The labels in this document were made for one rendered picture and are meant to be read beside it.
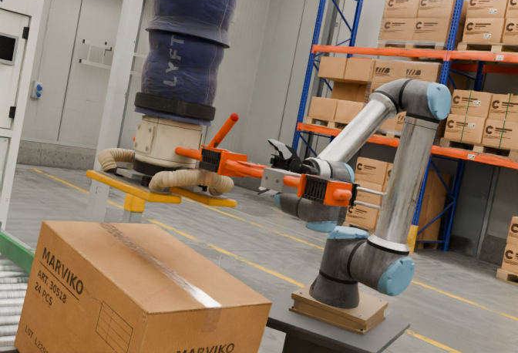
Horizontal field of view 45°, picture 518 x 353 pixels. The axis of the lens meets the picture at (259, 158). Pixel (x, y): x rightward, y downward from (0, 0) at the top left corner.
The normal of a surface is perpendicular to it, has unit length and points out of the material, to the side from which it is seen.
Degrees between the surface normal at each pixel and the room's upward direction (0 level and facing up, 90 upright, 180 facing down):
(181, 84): 84
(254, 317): 97
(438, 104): 87
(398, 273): 99
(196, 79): 75
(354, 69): 89
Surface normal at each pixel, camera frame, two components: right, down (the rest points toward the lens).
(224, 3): 0.79, 0.21
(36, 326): -0.71, -0.10
